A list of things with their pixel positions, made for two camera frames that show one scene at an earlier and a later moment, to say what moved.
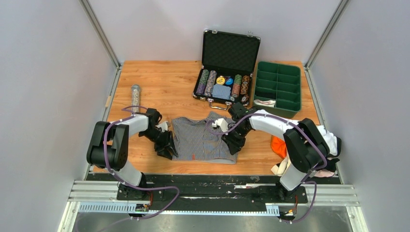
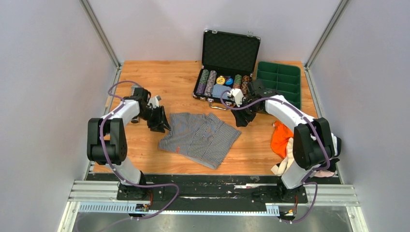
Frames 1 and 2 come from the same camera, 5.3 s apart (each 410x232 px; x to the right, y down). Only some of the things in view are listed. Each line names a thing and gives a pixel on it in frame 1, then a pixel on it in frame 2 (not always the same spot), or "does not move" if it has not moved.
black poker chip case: x=228 y=61 does not move
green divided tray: x=277 y=88 does not move
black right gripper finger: x=236 y=145 to x=242 y=117
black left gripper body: x=156 y=136 to x=152 y=116
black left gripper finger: x=165 y=150 to x=160 y=127
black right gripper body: x=239 y=132 to x=251 y=108
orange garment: x=278 y=146 does not move
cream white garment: x=280 y=168 does not move
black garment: x=331 y=163 does not move
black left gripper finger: x=168 y=139 to x=164 y=118
